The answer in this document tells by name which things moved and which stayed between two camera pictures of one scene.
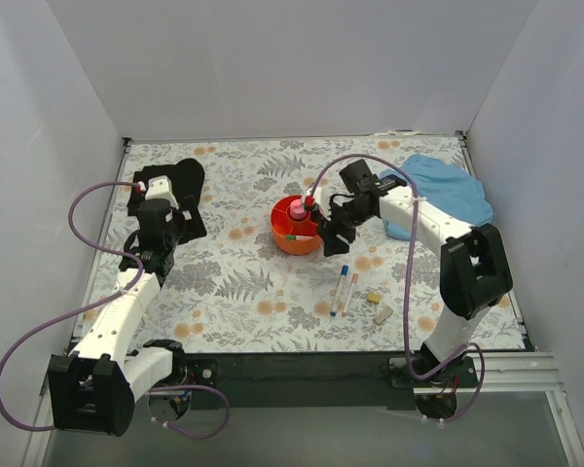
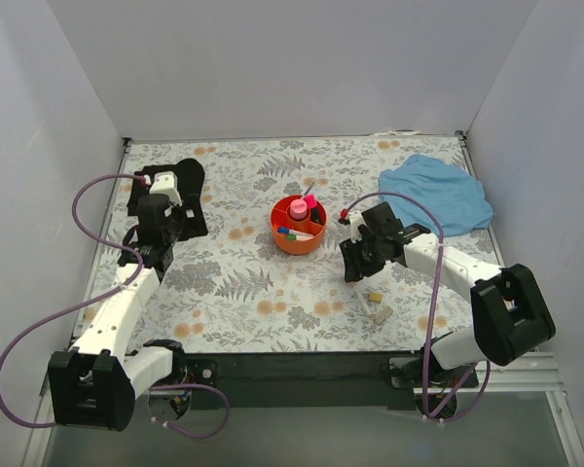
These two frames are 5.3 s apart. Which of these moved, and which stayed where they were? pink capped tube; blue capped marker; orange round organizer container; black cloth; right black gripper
Moved: right black gripper; blue capped marker
Stayed: orange round organizer container; pink capped tube; black cloth
